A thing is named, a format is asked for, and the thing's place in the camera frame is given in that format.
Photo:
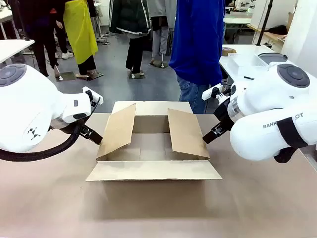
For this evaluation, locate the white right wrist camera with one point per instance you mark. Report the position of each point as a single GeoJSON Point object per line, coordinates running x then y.
{"type": "Point", "coordinates": [209, 93]}

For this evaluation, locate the clear plastic container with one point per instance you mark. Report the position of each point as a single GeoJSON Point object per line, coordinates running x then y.
{"type": "Point", "coordinates": [245, 62]}

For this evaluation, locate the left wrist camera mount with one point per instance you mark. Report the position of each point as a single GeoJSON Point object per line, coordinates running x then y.
{"type": "Point", "coordinates": [92, 99]}

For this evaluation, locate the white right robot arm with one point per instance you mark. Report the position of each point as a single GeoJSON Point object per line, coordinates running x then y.
{"type": "Point", "coordinates": [262, 99]}

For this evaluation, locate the person in yellow apron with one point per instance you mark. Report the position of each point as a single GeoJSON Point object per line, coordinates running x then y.
{"type": "Point", "coordinates": [79, 29]}

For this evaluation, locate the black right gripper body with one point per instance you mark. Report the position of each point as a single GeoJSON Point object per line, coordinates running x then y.
{"type": "Point", "coordinates": [224, 112]}

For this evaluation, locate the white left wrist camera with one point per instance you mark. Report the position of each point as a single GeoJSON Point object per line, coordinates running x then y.
{"type": "Point", "coordinates": [95, 92]}

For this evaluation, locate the person in dark striped jacket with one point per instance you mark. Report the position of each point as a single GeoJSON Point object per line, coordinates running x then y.
{"type": "Point", "coordinates": [131, 19]}

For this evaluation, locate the black tripod pole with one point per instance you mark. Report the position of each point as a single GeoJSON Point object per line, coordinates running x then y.
{"type": "Point", "coordinates": [264, 22]}

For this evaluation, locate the white side table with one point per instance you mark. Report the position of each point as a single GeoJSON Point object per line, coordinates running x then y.
{"type": "Point", "coordinates": [12, 48]}

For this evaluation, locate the black pen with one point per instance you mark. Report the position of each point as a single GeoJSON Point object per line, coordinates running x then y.
{"type": "Point", "coordinates": [248, 78]}

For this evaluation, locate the person with white sneakers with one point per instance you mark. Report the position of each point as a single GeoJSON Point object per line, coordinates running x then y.
{"type": "Point", "coordinates": [62, 39]}

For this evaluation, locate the white table with tape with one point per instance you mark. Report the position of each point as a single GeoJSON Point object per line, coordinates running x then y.
{"type": "Point", "coordinates": [237, 74]}

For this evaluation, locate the person in grey hoodie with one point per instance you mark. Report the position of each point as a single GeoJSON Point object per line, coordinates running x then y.
{"type": "Point", "coordinates": [161, 27]}

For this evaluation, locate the white partition panel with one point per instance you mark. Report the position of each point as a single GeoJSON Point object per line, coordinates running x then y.
{"type": "Point", "coordinates": [301, 37]}

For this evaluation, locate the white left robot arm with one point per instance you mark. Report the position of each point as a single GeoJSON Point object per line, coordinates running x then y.
{"type": "Point", "coordinates": [24, 111]}

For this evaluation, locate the person in blue jacket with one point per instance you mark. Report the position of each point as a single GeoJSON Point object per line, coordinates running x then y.
{"type": "Point", "coordinates": [198, 42]}

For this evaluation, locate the person in black clothes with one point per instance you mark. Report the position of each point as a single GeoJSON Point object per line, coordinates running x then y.
{"type": "Point", "coordinates": [40, 32]}

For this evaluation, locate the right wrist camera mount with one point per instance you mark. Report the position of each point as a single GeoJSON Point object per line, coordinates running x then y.
{"type": "Point", "coordinates": [223, 97]}

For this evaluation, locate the brown packing tape roll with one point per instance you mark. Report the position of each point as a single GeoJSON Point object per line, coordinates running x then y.
{"type": "Point", "coordinates": [228, 51]}

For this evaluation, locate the black bag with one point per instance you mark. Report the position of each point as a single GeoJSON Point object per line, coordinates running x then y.
{"type": "Point", "coordinates": [278, 29]}

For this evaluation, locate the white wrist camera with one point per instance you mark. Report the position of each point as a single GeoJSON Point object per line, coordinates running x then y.
{"type": "Point", "coordinates": [209, 93]}
{"type": "Point", "coordinates": [95, 92]}

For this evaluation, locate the grey plastic tray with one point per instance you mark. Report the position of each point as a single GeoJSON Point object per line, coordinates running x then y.
{"type": "Point", "coordinates": [273, 57]}

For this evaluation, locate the dark floor plate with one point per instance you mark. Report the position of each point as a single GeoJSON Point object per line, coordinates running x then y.
{"type": "Point", "coordinates": [67, 75]}
{"type": "Point", "coordinates": [158, 65]}
{"type": "Point", "coordinates": [136, 75]}
{"type": "Point", "coordinates": [95, 76]}

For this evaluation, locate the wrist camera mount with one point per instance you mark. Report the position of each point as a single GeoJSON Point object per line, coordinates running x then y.
{"type": "Point", "coordinates": [223, 97]}
{"type": "Point", "coordinates": [92, 99]}

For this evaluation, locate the brown cardboard box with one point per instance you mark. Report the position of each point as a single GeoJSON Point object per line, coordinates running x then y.
{"type": "Point", "coordinates": [153, 171]}

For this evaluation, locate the wooden background table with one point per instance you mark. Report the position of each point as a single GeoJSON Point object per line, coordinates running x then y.
{"type": "Point", "coordinates": [270, 36]}

